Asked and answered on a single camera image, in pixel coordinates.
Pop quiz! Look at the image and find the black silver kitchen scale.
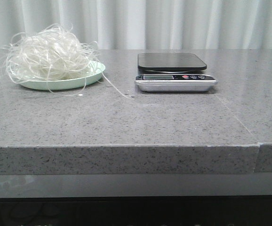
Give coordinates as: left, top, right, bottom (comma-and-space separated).
135, 53, 218, 92

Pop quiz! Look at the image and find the white vermicelli noodle bundle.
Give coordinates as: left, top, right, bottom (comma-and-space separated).
0, 24, 133, 100

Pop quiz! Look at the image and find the white pleated curtain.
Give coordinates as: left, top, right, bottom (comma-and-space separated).
0, 0, 272, 49

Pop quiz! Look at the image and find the pale green round plate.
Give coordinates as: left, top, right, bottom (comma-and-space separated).
20, 61, 106, 91

